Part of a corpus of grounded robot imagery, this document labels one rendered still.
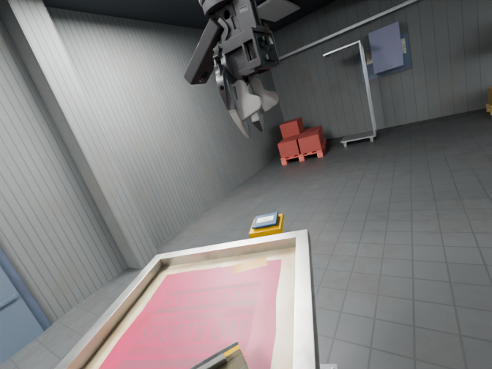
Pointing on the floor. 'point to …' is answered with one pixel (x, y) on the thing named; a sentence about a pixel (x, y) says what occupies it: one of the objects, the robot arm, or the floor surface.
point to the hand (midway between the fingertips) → (250, 128)
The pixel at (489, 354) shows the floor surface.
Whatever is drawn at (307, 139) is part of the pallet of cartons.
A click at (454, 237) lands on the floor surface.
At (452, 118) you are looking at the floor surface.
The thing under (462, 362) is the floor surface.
